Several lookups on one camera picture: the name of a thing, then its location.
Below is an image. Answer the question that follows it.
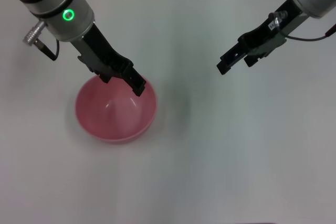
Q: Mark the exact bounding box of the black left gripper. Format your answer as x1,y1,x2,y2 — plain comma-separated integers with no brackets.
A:
70,23,147,97

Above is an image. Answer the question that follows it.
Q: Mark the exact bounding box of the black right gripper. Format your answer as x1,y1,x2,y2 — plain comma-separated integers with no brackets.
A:
216,0,308,76

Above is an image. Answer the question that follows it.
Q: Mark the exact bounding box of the pink plastic bowl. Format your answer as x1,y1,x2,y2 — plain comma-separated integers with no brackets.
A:
75,74,158,145

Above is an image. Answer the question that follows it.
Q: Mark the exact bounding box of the clear plastic connector piece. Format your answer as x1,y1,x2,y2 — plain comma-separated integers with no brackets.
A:
268,9,289,30

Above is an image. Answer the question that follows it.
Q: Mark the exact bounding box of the right arm cable with metal plug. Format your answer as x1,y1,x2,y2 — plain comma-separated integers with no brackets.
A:
278,23,336,41

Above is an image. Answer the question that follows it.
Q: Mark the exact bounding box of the arm cable with metal plug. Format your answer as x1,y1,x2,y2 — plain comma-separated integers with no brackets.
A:
278,23,336,41
22,20,60,61

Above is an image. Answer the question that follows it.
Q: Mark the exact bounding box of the left arm cable with metal plug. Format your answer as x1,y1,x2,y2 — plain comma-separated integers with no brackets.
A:
22,20,60,61

